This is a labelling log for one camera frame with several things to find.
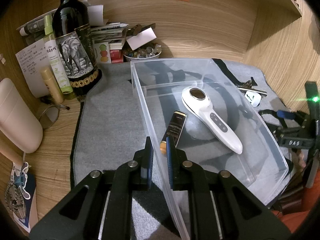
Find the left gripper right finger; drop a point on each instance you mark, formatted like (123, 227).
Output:
(175, 159)

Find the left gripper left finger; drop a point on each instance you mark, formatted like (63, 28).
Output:
(143, 173)

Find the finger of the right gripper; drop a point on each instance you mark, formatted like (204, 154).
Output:
(283, 128)
(291, 115)

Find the black gold cosmetic tube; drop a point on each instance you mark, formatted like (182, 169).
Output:
(174, 129)

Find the clear plastic storage bin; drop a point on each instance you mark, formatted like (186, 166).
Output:
(158, 86)

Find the white handheld massager device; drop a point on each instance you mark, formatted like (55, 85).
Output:
(200, 104)

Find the orange cloth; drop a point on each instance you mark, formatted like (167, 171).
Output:
(305, 201)

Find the grey black patterned mat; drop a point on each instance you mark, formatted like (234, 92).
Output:
(110, 131)

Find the white bowl of stones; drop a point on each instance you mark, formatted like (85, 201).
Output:
(148, 51)

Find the white small card box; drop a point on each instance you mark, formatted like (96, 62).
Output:
(141, 39)

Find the blue cartoon sticker card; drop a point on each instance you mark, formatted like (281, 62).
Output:
(20, 197)

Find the stack of books and papers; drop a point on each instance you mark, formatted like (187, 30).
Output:
(108, 37)

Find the dark wine bottle elephant label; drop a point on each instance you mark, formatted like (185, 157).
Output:
(73, 38)

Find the white handwritten paper note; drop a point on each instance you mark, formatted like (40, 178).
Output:
(31, 60)

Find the beige mug with handle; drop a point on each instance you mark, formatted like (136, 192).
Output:
(18, 123)

